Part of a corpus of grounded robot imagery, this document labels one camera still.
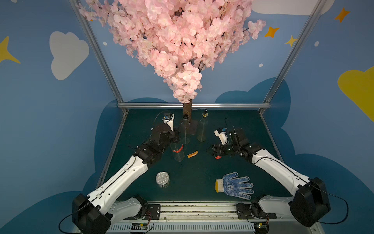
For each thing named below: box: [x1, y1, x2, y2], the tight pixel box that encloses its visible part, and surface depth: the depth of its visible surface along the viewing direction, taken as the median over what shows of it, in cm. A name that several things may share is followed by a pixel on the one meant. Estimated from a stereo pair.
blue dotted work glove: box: [215, 172, 255, 200], surface depth 84 cm
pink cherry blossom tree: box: [78, 0, 267, 121], surface depth 48 cm
